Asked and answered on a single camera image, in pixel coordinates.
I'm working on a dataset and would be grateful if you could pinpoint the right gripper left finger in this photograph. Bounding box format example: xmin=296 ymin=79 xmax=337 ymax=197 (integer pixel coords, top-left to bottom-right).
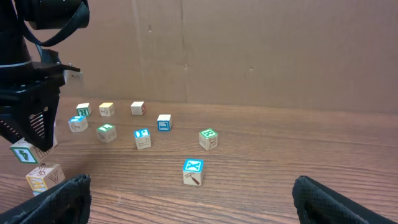
xmin=1 ymin=174 xmax=91 ymax=224

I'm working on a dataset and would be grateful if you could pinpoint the white block green number side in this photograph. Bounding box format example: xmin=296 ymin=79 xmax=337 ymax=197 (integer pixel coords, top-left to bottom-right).
xmin=10 ymin=136 xmax=58 ymax=164

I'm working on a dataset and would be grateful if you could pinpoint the green letter R block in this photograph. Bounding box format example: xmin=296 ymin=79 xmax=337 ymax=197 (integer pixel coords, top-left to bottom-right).
xmin=199 ymin=128 xmax=218 ymax=151

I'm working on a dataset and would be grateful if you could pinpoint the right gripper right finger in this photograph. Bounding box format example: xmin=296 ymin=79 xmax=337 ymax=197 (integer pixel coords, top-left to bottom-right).
xmin=292 ymin=175 xmax=396 ymax=224

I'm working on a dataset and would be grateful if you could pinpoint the yellow top block far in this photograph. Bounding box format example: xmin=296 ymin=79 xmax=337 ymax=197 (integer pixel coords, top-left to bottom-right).
xmin=99 ymin=102 xmax=115 ymax=117

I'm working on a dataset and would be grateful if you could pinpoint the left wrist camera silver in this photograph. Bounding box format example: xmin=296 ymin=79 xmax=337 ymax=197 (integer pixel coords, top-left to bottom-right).
xmin=63 ymin=70 xmax=83 ymax=85

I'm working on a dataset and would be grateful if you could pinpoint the blue letter P block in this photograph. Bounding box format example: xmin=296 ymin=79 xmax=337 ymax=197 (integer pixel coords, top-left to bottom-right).
xmin=134 ymin=128 xmax=151 ymax=149

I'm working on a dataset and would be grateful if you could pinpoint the white block top centre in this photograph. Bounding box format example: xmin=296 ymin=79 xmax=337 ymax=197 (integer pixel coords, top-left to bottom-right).
xmin=131 ymin=101 xmax=146 ymax=115

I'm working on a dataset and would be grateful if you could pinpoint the blue letter X block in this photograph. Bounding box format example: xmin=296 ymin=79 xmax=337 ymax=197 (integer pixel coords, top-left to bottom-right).
xmin=182 ymin=159 xmax=204 ymax=186

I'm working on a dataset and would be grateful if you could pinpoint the white block blue side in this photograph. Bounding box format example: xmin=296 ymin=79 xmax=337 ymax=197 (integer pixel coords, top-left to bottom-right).
xmin=157 ymin=114 xmax=172 ymax=131

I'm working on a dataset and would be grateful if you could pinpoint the cardboard back panel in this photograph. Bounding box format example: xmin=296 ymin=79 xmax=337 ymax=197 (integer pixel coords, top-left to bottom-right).
xmin=54 ymin=1 xmax=397 ymax=113

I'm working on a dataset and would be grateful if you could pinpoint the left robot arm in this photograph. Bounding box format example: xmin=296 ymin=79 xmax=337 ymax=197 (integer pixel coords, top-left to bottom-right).
xmin=1 ymin=0 xmax=90 ymax=151

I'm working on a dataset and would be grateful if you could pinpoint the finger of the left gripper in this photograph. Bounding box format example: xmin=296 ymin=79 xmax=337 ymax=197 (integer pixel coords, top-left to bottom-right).
xmin=1 ymin=94 xmax=59 ymax=151

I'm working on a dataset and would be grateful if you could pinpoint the wooden block airplane drawing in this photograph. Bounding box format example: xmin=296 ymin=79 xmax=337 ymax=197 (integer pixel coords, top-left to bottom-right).
xmin=26 ymin=162 xmax=65 ymax=192

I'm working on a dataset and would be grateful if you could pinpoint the blue letter T block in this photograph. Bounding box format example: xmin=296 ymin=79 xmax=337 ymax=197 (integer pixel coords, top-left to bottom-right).
xmin=68 ymin=116 xmax=88 ymax=133

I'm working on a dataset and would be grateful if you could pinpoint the green number 7 block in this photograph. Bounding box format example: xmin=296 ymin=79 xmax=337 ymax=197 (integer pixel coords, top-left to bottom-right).
xmin=96 ymin=124 xmax=117 ymax=142

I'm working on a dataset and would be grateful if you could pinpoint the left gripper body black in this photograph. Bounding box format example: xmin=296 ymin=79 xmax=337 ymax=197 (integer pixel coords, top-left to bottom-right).
xmin=1 ymin=60 xmax=81 ymax=115

